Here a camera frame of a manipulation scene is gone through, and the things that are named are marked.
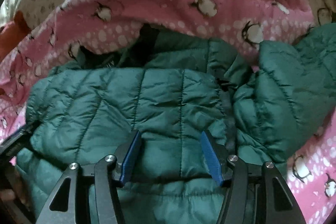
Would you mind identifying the dark green puffer jacket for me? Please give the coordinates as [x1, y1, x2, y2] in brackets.
[17, 23, 335, 223]

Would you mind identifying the pink penguin print blanket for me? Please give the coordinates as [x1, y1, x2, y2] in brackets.
[1, 0, 335, 223]

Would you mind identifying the red orange puffer garment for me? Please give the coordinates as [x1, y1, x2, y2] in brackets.
[0, 11, 31, 61]

